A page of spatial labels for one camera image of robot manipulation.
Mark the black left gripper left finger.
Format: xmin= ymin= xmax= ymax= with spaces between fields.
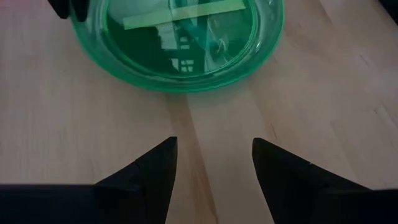
xmin=0 ymin=136 xmax=178 ymax=224

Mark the clear green plastic plate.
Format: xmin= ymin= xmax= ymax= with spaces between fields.
xmin=68 ymin=0 xmax=285 ymax=93

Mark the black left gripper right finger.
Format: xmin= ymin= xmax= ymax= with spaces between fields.
xmin=251 ymin=138 xmax=398 ymax=224

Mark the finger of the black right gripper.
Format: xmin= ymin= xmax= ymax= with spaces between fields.
xmin=70 ymin=0 xmax=90 ymax=23
xmin=47 ymin=0 xmax=71 ymax=20

